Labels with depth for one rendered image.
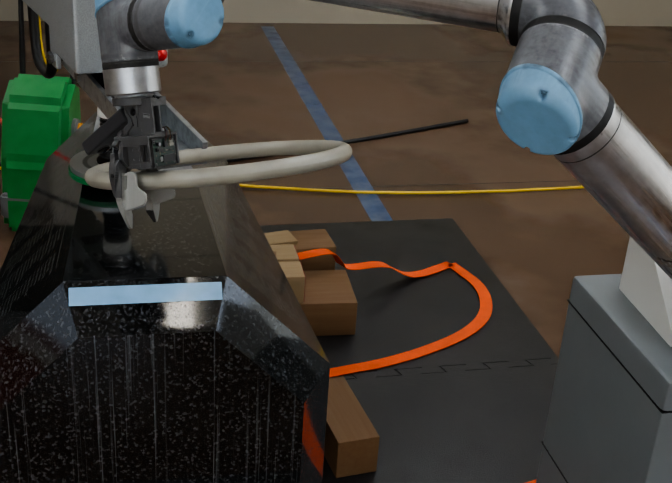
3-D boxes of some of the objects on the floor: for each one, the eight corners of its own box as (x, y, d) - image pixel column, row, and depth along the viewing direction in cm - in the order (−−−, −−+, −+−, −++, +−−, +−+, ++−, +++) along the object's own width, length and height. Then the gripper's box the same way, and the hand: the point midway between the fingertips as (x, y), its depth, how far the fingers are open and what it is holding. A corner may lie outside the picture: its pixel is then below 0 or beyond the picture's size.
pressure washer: (20, 197, 429) (3, -7, 392) (101, 203, 428) (92, -1, 391) (-10, 232, 397) (-31, 14, 360) (78, 239, 397) (66, 21, 359)
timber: (376, 471, 276) (380, 436, 271) (335, 478, 272) (338, 443, 267) (341, 409, 301) (343, 375, 296) (303, 415, 297) (305, 381, 292)
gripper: (131, 97, 155) (147, 233, 158) (182, 92, 165) (196, 219, 169) (91, 100, 159) (107, 232, 163) (143, 94, 169) (157, 218, 173)
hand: (139, 217), depth 167 cm, fingers closed on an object, 5 cm apart
